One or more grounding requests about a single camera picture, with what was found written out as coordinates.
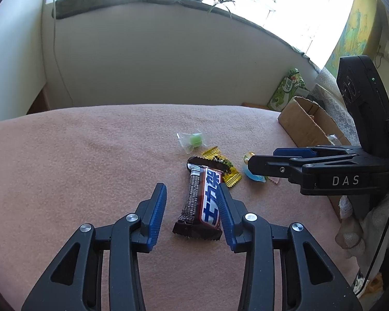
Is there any green candy clear wrapper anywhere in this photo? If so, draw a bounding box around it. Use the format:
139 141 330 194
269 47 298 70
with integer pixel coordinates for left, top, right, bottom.
176 130 206 154

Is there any pink table cloth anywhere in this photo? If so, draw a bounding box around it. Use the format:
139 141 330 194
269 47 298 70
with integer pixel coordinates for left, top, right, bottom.
0 103 360 311

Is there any white cable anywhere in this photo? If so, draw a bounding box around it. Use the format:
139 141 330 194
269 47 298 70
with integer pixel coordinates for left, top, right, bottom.
29 0 76 107

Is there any yellow candy packet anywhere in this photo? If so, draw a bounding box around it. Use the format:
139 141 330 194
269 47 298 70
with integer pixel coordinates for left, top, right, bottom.
202 146 242 188

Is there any Snickers bar Chinese label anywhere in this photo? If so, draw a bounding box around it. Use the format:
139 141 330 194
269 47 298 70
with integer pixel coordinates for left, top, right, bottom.
173 157 223 241

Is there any right wrist camera housing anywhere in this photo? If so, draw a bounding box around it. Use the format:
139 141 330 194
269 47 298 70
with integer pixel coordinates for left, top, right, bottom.
337 55 389 159

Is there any green snack bag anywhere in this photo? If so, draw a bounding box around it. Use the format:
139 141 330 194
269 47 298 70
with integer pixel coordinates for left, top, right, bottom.
267 68 307 112

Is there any pink white candy packet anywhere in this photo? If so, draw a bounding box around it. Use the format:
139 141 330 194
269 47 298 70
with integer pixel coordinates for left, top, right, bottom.
266 176 280 184

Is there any yellow green wall painting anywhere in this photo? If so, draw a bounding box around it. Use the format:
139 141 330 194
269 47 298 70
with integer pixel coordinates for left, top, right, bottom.
325 0 377 77

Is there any cardboard box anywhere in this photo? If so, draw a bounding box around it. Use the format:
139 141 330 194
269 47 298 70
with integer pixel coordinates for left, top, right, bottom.
277 95 353 221

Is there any blue yellow jelly packet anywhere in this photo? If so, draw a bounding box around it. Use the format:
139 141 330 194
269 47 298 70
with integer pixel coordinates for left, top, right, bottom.
243 152 266 183

